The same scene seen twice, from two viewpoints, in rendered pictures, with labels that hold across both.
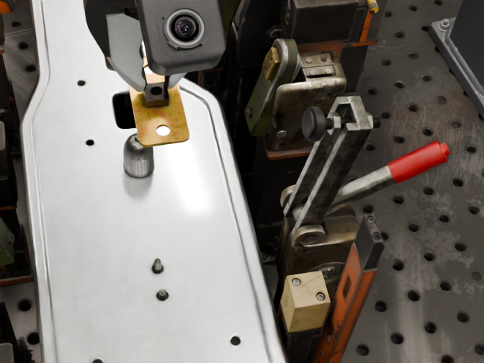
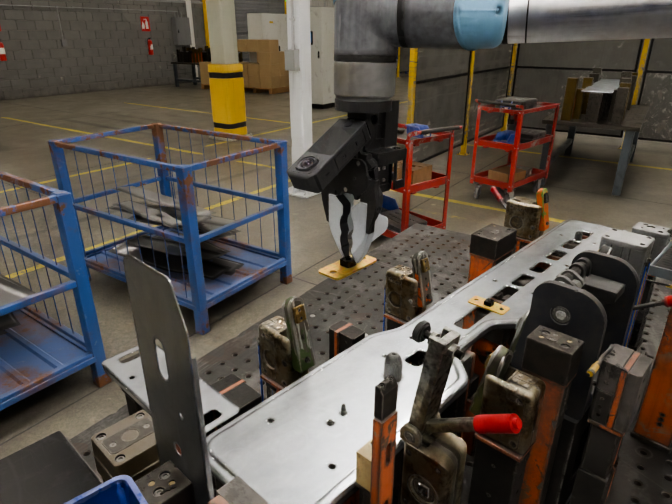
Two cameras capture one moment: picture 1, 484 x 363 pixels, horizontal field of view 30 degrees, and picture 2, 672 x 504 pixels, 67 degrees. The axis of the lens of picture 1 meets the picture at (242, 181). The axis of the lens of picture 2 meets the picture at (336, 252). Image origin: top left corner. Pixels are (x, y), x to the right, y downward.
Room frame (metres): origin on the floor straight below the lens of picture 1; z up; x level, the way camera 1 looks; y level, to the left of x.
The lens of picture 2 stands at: (0.12, -0.48, 1.55)
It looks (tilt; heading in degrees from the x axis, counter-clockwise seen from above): 23 degrees down; 62
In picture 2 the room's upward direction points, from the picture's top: straight up
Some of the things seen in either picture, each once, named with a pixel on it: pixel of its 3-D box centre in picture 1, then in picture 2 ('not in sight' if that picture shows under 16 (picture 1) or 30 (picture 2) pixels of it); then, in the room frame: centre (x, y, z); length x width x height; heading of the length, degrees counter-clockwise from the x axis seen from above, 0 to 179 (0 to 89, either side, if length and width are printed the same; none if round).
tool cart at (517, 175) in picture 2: not in sight; (512, 148); (4.03, 3.10, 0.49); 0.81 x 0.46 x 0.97; 15
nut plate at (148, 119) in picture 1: (156, 96); (348, 262); (0.43, 0.07, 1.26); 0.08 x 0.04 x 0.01; 19
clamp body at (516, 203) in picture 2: not in sight; (518, 254); (1.37, 0.58, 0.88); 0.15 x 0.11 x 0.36; 108
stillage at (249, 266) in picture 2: not in sight; (176, 215); (0.68, 2.70, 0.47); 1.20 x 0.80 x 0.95; 118
